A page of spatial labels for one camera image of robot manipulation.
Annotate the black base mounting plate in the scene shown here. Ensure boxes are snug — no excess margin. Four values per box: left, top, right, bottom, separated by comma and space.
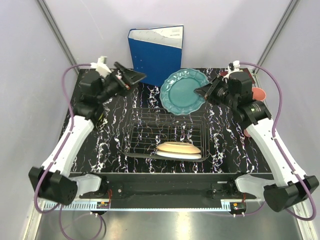
79, 172, 257, 200

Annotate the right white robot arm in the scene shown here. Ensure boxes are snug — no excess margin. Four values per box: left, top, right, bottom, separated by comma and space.
194, 71, 319, 212

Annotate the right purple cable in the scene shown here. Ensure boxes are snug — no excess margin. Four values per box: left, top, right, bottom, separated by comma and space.
207, 61, 317, 221

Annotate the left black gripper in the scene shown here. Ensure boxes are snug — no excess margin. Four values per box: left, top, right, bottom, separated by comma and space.
97, 62, 147, 104

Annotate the teal plate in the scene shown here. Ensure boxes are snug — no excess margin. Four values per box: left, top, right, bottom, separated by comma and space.
159, 68, 209, 116

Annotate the dark red card box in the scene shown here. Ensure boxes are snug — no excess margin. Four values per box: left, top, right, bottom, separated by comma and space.
219, 68, 256, 85

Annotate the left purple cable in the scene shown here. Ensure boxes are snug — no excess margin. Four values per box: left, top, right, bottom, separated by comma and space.
33, 63, 107, 239

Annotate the purple cable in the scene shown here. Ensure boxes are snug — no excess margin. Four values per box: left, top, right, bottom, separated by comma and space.
207, 61, 317, 221
33, 63, 107, 239

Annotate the short pink cup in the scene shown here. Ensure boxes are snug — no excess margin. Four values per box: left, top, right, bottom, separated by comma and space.
243, 129, 251, 138

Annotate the tall pink cup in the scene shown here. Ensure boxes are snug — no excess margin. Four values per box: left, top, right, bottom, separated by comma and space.
252, 87, 267, 101

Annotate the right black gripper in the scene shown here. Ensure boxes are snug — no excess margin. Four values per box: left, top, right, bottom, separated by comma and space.
195, 73, 238, 108

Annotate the blue binder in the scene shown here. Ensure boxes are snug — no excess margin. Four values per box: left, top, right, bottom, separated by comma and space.
127, 25, 184, 87

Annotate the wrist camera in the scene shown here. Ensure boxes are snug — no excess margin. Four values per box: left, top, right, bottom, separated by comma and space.
225, 60, 241, 79
90, 56, 112, 78

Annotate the beige plate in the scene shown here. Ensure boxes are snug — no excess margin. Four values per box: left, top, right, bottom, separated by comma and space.
156, 141, 201, 154

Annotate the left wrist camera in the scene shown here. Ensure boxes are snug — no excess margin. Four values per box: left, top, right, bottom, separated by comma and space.
90, 56, 112, 78

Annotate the wire dish rack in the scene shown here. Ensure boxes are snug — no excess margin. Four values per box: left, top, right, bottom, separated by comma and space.
121, 108, 210, 162

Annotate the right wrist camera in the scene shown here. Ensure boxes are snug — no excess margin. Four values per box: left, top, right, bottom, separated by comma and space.
225, 60, 241, 79

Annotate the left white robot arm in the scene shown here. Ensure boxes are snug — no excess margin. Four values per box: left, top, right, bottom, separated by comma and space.
28, 62, 146, 214

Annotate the white plate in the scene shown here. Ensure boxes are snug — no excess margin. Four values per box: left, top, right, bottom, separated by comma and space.
155, 150, 202, 160

